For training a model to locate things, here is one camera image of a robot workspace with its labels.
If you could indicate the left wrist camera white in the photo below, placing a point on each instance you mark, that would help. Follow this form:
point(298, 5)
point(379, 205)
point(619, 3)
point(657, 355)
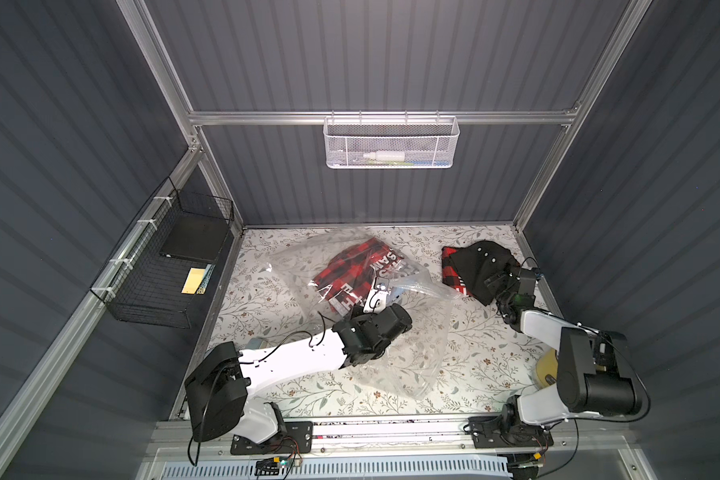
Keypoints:
point(377, 298)

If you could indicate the black wire basket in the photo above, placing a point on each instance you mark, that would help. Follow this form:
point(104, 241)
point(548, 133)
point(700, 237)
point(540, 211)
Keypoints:
point(145, 287)

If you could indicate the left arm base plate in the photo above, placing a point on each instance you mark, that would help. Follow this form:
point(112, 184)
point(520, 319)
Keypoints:
point(292, 437)

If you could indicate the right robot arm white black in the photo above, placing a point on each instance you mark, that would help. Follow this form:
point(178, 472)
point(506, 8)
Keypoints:
point(594, 379)

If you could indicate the clear plastic vacuum bag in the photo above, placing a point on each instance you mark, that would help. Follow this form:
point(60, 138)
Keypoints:
point(410, 364)

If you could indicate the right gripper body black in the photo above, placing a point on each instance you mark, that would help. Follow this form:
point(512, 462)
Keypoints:
point(500, 282)

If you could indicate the red black plaid shirt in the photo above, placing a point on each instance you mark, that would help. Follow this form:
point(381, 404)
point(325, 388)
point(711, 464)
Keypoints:
point(450, 276)

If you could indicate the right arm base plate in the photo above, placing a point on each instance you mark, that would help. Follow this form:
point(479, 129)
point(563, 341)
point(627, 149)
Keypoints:
point(510, 432)

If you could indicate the white vented panel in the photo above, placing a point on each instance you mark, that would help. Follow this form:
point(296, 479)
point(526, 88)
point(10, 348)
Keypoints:
point(462, 466)

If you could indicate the aluminium front rail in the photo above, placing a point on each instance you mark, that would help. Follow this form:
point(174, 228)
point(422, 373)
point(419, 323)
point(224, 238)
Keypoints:
point(432, 432)

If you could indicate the white wire mesh basket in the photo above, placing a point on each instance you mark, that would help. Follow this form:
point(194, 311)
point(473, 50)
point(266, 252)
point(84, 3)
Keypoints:
point(428, 142)

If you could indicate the yellow notepad in basket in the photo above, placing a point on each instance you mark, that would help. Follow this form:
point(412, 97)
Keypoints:
point(193, 281)

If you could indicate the black box in basket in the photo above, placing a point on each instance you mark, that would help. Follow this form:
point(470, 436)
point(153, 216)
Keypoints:
point(195, 238)

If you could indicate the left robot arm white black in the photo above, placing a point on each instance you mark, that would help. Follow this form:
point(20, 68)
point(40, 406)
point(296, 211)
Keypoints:
point(222, 392)

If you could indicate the white bottle in basket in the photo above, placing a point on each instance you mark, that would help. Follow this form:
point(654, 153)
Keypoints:
point(385, 157)

